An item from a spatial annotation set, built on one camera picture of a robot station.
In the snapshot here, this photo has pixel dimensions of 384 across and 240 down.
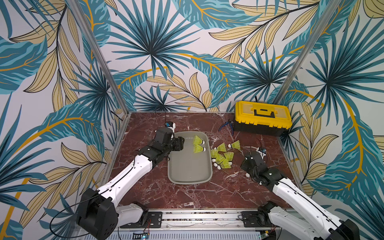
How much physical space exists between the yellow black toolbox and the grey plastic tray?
0.87 ft

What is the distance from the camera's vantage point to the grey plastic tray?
846 millimetres

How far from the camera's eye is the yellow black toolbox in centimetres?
97
